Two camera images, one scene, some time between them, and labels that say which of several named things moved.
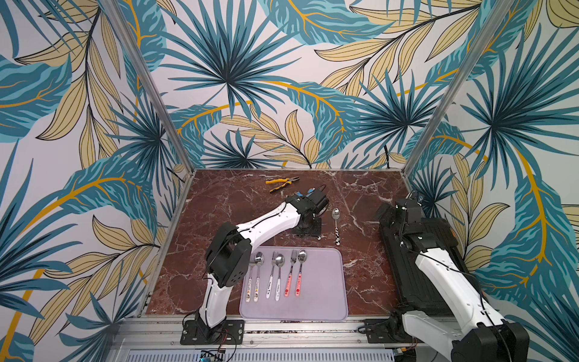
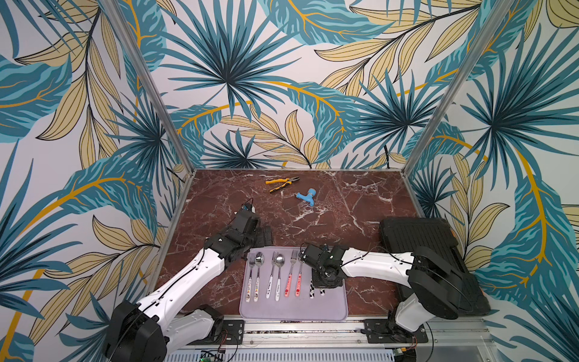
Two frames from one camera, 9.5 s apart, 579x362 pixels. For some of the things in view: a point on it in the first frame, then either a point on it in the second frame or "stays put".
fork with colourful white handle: (249, 289) stays put
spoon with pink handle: (301, 257) stays put
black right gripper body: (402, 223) -> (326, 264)
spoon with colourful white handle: (258, 261) stays put
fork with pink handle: (293, 256) stays put
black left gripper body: (314, 228) -> (258, 238)
